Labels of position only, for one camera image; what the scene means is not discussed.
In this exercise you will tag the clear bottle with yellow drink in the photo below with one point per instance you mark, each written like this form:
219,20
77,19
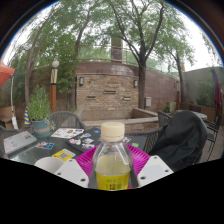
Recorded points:
112,173

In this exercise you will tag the yellow card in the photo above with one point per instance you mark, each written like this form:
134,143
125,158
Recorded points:
63,155

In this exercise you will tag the white printed leaflet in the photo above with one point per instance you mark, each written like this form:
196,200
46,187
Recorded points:
66,133

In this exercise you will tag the blue yellow striped cone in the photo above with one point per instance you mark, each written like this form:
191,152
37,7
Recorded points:
27,117

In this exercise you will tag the white mug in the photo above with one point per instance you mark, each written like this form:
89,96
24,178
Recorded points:
48,164

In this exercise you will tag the wooden lamp post with globe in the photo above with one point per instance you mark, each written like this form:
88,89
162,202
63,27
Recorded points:
53,93

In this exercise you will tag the green plant in teal pot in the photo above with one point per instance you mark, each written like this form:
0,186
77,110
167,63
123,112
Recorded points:
39,106

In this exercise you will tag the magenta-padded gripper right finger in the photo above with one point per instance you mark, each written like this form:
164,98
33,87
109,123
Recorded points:
155,170

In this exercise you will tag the grey laptop with stickers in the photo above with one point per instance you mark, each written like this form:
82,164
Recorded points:
18,141

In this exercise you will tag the black laptop with stickers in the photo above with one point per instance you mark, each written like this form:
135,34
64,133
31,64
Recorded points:
95,138

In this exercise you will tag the small colourful sticker card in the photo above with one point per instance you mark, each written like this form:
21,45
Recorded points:
45,145

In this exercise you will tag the round dark patio table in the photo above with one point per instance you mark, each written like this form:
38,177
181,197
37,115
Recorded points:
206,115

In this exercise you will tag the tall tree with dark trunk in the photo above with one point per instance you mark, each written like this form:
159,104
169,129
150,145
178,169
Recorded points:
142,86

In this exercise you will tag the black jacket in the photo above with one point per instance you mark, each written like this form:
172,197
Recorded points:
181,140

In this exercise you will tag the wall lamp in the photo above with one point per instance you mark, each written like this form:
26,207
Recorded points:
81,81
135,83

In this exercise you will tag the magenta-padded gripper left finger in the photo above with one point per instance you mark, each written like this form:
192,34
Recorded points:
71,171

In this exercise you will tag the orange patio umbrella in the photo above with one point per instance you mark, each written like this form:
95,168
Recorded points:
5,71

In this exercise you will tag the grey wall box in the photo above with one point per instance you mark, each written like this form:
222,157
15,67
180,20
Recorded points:
148,101

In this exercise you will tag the closed maroon patio umbrella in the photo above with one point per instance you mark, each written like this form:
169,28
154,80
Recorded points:
217,90

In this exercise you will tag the black metal chair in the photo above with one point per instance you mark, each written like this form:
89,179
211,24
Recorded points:
213,133

